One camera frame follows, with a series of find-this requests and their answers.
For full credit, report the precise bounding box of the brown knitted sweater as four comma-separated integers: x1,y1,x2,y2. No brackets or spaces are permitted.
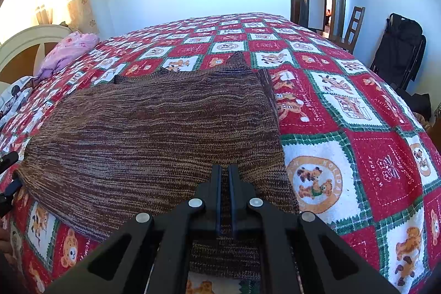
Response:
15,51,301,281

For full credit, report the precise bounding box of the white patterned pillow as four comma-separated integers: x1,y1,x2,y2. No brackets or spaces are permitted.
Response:
0,76,37,128

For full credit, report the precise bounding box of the red patchwork bedspread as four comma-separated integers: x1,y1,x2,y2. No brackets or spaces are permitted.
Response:
1,13,440,293

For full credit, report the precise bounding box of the cream wooden headboard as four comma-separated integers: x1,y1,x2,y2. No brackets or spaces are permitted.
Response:
0,25,72,85

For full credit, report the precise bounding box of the pink pillow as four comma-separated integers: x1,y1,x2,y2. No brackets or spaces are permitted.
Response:
34,31,100,82

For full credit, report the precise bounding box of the wooden chair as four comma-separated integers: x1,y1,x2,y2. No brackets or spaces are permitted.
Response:
330,7,365,55

